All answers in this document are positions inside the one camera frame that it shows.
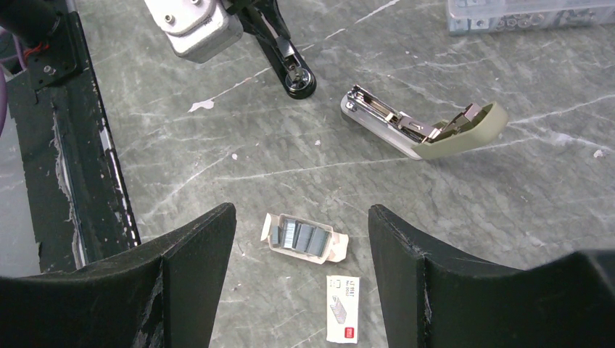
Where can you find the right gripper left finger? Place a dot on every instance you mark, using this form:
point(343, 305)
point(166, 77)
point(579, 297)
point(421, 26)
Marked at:
point(163, 293)

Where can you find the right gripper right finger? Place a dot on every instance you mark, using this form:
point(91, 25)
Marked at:
point(435, 295)

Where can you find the white staple box sleeve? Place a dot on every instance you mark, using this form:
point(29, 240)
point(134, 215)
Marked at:
point(342, 302)

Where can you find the staple tray with staples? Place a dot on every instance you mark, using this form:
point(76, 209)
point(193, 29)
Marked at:
point(304, 239)

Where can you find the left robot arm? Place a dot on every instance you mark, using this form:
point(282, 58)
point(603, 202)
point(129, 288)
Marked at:
point(197, 30)

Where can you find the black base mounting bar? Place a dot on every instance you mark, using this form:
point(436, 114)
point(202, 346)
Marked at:
point(79, 205)

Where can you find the clear plastic organizer box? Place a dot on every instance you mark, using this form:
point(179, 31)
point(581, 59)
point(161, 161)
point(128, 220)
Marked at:
point(466, 17)

